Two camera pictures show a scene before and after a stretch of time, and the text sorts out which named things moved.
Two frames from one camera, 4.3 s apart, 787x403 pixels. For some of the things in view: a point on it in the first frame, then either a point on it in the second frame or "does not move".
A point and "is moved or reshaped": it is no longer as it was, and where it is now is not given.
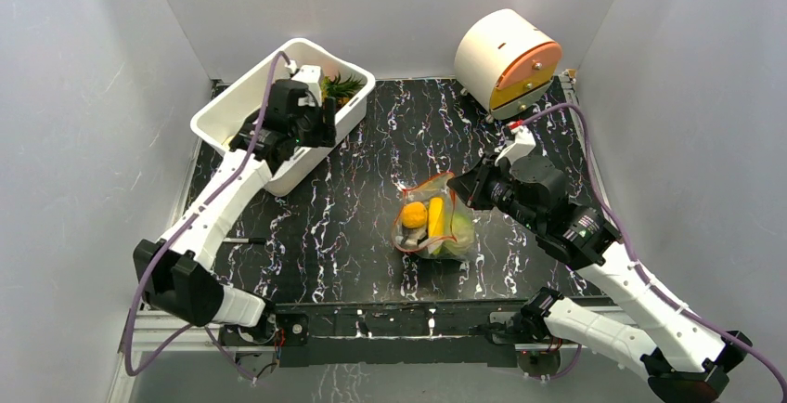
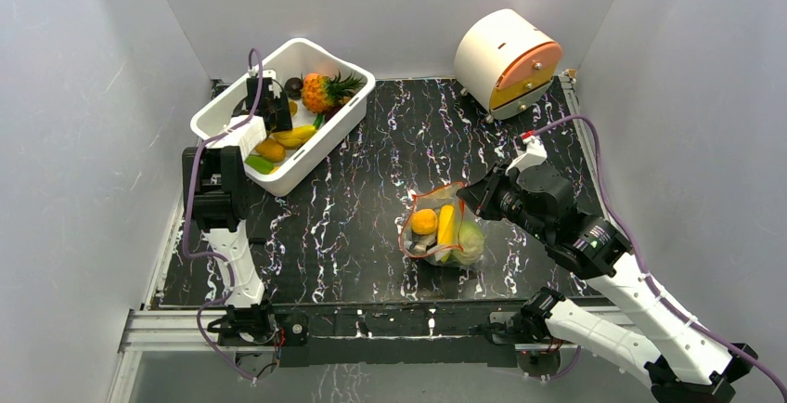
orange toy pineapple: [340, 88] does not move
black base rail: [406, 334] does not move
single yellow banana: [436, 217] -> [445, 227]
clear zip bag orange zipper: [432, 221] is moved or reshaped
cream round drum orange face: [505, 63] does not move
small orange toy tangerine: [414, 214] -> [424, 221]
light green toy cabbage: [462, 228] -> [470, 243]
